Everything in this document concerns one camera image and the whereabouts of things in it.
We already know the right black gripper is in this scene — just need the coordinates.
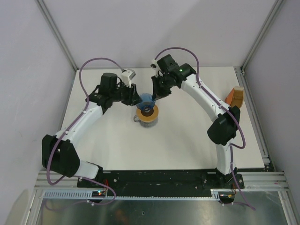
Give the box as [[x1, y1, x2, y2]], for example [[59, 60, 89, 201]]
[[152, 74, 176, 101]]

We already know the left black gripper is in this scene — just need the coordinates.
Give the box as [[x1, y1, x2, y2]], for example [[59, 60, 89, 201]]
[[110, 81, 142, 106]]

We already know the blue ribbed dripper cone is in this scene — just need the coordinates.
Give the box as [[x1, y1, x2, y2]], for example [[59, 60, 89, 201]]
[[136, 93, 156, 113]]

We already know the wooden dripper stand ring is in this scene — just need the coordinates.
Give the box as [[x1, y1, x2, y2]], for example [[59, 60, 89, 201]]
[[136, 105, 160, 123]]

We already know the clear glass pitcher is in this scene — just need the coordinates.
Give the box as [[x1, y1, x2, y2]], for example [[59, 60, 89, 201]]
[[133, 115, 158, 128]]

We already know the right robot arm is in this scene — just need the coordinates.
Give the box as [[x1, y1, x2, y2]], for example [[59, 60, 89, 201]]
[[151, 54, 240, 188]]

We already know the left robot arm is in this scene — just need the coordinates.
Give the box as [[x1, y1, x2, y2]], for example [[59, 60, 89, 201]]
[[42, 69, 142, 188]]

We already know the orange filter holder stack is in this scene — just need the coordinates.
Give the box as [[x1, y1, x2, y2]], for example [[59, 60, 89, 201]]
[[225, 86, 244, 108]]

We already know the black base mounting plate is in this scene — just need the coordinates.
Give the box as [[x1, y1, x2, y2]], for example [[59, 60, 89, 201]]
[[76, 169, 246, 198]]

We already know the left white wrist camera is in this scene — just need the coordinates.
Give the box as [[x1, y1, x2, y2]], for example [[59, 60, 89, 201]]
[[120, 69, 136, 87]]

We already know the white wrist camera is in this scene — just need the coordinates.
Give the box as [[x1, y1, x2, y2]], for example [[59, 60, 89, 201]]
[[150, 59, 159, 70], [120, 69, 136, 87]]

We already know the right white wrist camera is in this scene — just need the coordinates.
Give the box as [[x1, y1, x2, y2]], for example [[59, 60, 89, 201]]
[[150, 59, 159, 70]]

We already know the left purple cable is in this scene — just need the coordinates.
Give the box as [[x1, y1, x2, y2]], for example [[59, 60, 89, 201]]
[[44, 57, 125, 211]]

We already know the grey slotted cable duct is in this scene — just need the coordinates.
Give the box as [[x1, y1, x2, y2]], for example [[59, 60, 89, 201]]
[[43, 189, 220, 201]]

